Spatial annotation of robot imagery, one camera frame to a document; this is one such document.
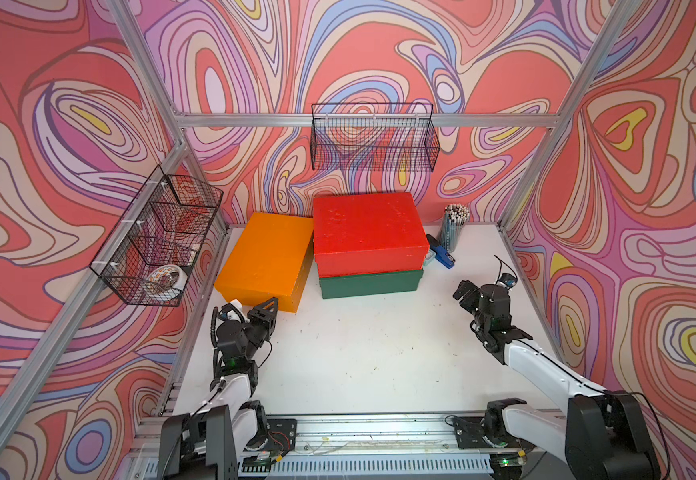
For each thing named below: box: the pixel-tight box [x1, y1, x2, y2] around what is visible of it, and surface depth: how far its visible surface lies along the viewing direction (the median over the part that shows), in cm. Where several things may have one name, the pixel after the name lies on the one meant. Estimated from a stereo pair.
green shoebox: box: [319, 269, 424, 299], surface depth 98 cm
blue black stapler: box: [426, 234, 456, 269], surface depth 110 cm
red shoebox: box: [313, 192, 429, 278], surface depth 91 cm
